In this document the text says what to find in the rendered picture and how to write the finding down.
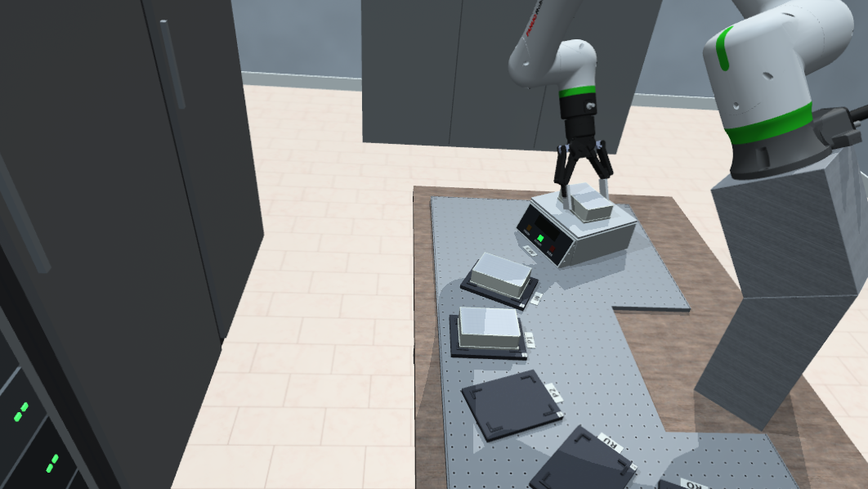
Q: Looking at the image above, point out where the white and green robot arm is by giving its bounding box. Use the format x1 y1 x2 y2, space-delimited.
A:
508 0 868 180

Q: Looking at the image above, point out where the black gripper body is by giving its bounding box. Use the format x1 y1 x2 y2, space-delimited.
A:
565 116 596 159

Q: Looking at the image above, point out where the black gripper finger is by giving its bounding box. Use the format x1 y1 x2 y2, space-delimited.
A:
554 145 584 210
586 140 614 201

